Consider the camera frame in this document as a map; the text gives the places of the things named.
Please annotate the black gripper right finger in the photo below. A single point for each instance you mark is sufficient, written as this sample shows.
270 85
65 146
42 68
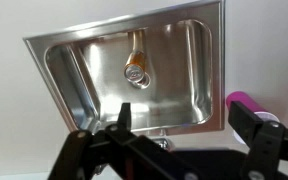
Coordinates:
265 146

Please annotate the purple paper cup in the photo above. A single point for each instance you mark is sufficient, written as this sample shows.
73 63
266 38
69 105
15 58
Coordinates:
242 98

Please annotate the stainless steel sink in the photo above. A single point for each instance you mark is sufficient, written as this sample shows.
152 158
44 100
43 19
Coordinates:
177 83

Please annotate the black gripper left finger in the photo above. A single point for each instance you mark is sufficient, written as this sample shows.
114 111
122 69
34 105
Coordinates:
84 156

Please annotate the orange soda can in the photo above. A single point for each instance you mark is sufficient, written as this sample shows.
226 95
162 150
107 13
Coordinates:
135 65

